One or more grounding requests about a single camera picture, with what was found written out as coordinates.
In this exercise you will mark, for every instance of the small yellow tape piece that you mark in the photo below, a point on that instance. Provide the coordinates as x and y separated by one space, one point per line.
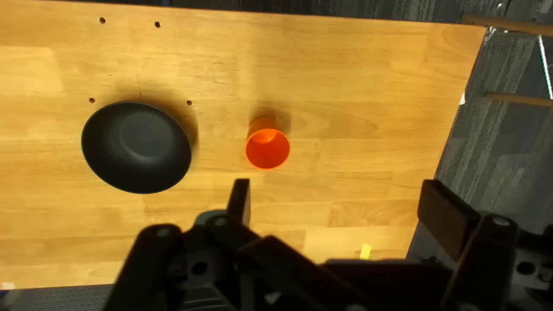
365 251

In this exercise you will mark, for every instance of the black bowl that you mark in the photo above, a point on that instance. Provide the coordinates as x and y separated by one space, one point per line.
136 150

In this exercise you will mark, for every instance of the orange plastic cup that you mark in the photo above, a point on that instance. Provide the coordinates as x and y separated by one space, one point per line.
269 150

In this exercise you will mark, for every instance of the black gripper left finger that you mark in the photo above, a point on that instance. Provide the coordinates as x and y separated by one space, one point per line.
174 270

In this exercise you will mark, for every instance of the thin wooden stick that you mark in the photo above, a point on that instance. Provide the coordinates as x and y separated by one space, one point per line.
519 99

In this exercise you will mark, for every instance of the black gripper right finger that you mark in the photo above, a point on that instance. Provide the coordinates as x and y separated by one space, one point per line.
490 260

